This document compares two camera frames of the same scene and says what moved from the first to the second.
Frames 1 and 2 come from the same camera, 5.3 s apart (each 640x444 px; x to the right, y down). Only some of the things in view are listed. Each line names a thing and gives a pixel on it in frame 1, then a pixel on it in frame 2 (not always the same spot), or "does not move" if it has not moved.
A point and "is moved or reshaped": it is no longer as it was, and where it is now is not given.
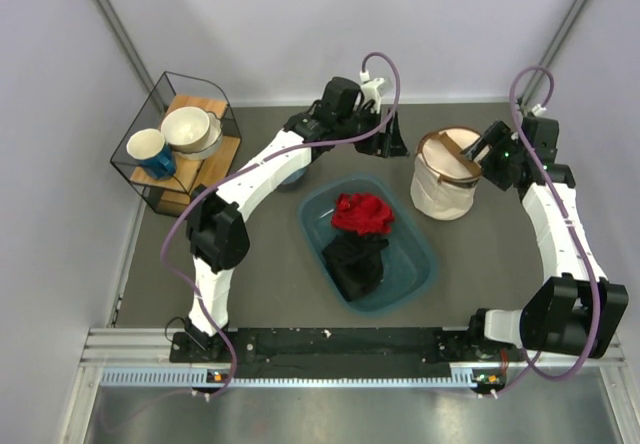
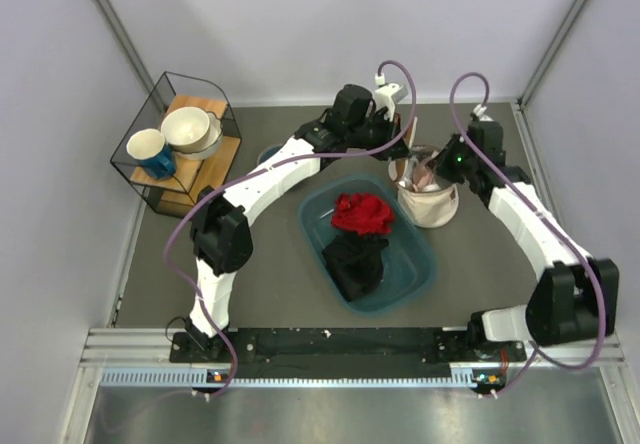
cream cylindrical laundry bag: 445,182 is moved or reshaped
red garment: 364,213 does not move
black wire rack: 184,137 does not move
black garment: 356,264 does not move
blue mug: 154,154 does not move
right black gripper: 491,137 -> 441,160
